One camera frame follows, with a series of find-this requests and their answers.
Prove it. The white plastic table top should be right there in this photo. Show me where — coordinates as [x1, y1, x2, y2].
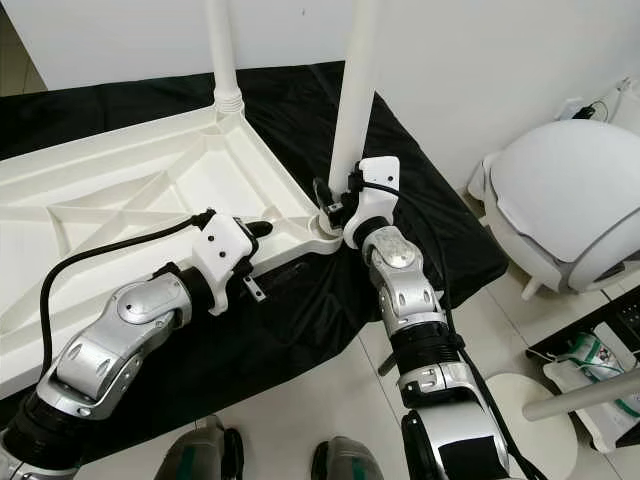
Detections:
[0, 105, 346, 401]

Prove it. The black table cloth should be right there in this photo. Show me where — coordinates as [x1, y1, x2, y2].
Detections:
[0, 60, 509, 466]

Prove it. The grey green robot left leg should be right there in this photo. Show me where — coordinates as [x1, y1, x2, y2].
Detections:
[160, 418, 243, 480]

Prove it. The grey green robot leg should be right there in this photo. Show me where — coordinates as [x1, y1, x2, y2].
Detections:
[310, 437, 381, 480]
[160, 418, 243, 480]

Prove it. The grey green robot right leg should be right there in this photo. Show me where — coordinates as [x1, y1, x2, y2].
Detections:
[310, 437, 381, 480]

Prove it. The white plastic chair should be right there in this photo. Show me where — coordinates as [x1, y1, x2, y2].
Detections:
[468, 120, 640, 299]

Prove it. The green white packet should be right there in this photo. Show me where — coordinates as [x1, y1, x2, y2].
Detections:
[565, 335, 623, 381]

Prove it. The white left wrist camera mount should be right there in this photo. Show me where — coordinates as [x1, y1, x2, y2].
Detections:
[195, 210, 257, 313]

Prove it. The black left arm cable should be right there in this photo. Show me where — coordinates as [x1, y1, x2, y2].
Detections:
[38, 208, 216, 371]

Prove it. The black wall plug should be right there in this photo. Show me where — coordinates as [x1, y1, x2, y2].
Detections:
[558, 98, 606, 121]

